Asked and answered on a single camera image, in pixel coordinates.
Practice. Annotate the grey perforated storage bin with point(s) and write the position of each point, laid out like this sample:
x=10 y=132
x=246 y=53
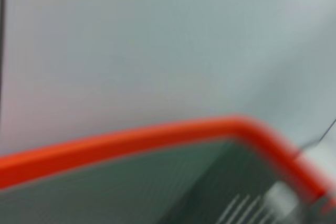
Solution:
x=131 y=190

